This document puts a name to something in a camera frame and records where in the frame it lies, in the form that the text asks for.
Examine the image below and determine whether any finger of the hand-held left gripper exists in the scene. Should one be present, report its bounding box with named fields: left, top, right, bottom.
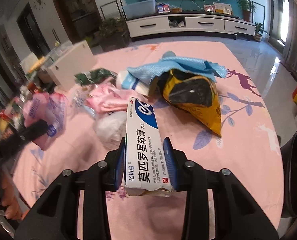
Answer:
left=0, top=119, right=50, bottom=157

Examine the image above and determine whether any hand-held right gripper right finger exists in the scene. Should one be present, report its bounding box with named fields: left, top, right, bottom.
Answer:
left=163, top=137, right=279, bottom=240

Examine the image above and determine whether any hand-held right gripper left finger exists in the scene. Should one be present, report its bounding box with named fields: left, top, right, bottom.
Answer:
left=13, top=137, right=126, bottom=240

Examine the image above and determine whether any white and blue ointment box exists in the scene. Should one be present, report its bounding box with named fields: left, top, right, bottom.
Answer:
left=123, top=96, right=175, bottom=197

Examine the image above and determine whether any pink tissue packet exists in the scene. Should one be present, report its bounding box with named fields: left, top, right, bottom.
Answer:
left=22, top=91, right=69, bottom=150

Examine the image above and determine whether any yellow snack bag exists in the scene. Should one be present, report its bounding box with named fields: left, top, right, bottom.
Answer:
left=150, top=69, right=223, bottom=138

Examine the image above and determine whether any light blue cloth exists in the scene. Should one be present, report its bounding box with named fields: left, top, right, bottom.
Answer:
left=126, top=51, right=226, bottom=89

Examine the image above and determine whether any black trash bin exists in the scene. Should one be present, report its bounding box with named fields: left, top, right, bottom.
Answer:
left=279, top=129, right=297, bottom=218

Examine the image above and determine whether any person's left hand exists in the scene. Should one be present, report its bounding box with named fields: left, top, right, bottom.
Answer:
left=0, top=172, right=24, bottom=220

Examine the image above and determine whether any crumpled white tissue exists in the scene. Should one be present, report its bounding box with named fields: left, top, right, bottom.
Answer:
left=93, top=110, right=129, bottom=143

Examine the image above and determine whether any clutter of bottles and jars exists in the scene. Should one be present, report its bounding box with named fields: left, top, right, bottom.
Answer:
left=0, top=55, right=59, bottom=140

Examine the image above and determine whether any pink plastic wrapper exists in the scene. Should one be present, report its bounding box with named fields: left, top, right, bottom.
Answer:
left=86, top=81, right=139, bottom=113

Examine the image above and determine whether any green snack wrapper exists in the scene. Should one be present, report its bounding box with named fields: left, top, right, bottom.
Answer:
left=74, top=68, right=117, bottom=87

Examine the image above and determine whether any pink printed tablecloth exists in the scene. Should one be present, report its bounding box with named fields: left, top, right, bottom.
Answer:
left=12, top=41, right=285, bottom=240

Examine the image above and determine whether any plant in dark planter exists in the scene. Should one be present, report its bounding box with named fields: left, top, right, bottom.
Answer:
left=98, top=17, right=130, bottom=52

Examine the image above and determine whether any white television cabinet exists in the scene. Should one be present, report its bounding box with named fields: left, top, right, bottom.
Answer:
left=125, top=12, right=256, bottom=42

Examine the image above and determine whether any clear storage box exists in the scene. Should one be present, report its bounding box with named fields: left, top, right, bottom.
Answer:
left=122, top=0, right=156, bottom=19

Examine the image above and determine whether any small potted plant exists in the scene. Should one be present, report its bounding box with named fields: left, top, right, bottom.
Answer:
left=254, top=22, right=269, bottom=42

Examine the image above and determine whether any yellow desk calendar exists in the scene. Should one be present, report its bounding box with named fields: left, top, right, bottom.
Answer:
left=212, top=2, right=233, bottom=15

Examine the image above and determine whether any tall potted plant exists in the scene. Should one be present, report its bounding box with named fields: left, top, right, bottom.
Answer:
left=237, top=0, right=258, bottom=23

